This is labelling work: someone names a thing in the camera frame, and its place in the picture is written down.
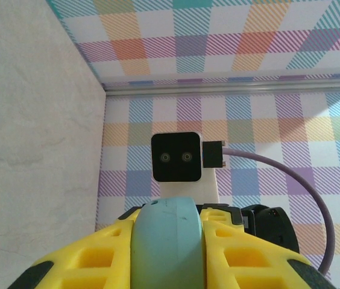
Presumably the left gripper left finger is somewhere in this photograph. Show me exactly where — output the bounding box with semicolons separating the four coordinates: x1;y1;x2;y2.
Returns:
7;207;142;289

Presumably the aluminium frame post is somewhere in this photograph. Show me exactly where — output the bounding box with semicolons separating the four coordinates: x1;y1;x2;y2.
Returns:
102;72;340;98

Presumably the blue earbud charging case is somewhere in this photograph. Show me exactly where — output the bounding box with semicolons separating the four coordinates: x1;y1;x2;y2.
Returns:
130;197;204;289

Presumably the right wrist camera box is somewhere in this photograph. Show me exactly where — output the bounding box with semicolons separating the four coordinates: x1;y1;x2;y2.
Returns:
151;131;221;202

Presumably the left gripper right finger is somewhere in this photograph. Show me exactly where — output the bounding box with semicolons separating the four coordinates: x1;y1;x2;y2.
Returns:
201;204;336;289

